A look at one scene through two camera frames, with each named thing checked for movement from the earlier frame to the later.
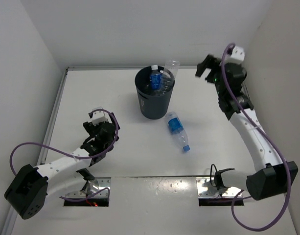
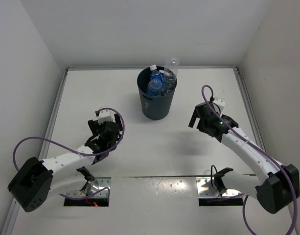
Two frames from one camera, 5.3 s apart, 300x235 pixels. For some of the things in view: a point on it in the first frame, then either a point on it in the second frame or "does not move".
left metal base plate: [97, 185] does not move
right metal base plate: [205, 188] does not move
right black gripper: [209, 62] to [193, 119]
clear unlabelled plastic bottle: [170, 73] does not move
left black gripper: [90, 128] does not move
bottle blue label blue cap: [176, 129] to [154, 84]
